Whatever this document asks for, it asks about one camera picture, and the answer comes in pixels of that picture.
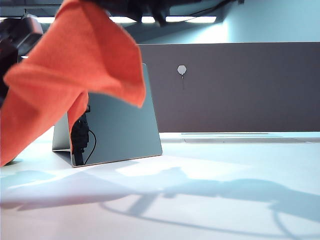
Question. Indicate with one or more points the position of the orange microfibre cloth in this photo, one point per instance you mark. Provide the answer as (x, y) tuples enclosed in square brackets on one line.
[(62, 62)]

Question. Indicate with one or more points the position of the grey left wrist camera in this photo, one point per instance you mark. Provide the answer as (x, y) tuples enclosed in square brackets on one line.
[(32, 28)]

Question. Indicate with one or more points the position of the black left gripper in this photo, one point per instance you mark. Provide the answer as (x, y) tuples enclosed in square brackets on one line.
[(8, 50)]

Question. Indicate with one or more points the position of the silver tent-standing laptop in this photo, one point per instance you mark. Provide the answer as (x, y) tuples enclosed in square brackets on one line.
[(125, 130)]

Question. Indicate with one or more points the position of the grey hexagonal partition hook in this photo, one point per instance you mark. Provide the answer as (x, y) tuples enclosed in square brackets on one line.
[(181, 70)]

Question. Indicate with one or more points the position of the long ceiling light strip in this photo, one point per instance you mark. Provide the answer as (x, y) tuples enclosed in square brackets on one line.
[(195, 19)]

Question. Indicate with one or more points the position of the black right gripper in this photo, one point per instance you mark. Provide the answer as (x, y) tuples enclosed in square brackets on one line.
[(140, 7)]

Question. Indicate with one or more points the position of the dark brown desk partition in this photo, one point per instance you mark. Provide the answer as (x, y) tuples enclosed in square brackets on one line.
[(237, 87)]

